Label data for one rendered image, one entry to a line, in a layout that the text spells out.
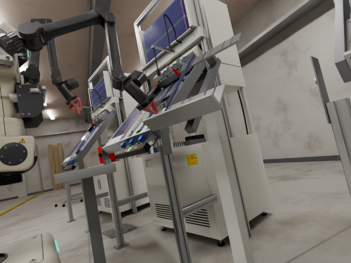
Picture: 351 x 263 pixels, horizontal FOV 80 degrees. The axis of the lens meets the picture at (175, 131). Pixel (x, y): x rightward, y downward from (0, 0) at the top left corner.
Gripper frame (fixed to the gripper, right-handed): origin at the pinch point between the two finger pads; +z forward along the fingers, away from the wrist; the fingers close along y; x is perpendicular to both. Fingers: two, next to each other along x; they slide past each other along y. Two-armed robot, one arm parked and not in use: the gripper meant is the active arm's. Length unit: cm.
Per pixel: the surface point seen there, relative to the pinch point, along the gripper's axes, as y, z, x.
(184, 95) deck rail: 1.5, 8.4, -23.4
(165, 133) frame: -2.6, 8.3, 7.3
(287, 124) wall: 82, 250, -245
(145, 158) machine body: 66, 34, -6
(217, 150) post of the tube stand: -25.0, 23.6, 10.3
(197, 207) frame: -1, 45, 27
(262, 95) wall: 118, 206, -301
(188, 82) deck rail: 1.4, 6.6, -33.6
